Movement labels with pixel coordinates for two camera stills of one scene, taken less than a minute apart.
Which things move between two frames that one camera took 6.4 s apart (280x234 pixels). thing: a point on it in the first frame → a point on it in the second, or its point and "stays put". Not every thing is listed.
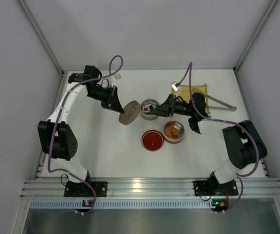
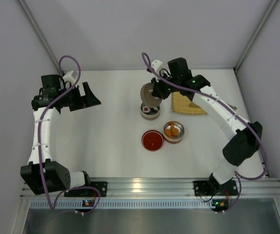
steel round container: x=148 y=103 stays put
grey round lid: x=131 y=111 → x=147 y=97
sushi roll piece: x=146 y=109 stays put
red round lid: x=152 y=140 stays put
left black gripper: x=110 y=98 → x=79 y=98
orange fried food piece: x=175 y=131 stays put
